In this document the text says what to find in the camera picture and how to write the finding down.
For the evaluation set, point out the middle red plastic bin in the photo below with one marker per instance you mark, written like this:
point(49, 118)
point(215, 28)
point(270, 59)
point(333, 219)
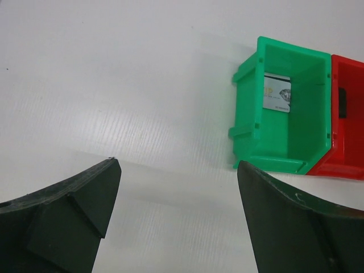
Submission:
point(345, 157)

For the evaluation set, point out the black VIP credit card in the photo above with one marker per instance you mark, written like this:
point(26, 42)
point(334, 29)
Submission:
point(342, 108)

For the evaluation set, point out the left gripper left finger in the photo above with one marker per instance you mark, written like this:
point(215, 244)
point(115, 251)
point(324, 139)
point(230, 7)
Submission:
point(59, 228)

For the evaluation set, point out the silver VIP credit card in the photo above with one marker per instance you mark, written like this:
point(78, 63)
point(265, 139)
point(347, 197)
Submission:
point(277, 92)

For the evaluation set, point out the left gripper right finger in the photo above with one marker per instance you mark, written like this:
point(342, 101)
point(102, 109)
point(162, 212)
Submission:
point(294, 231)

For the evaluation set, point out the green plastic bin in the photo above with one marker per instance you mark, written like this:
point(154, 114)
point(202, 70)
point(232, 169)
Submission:
point(276, 141)

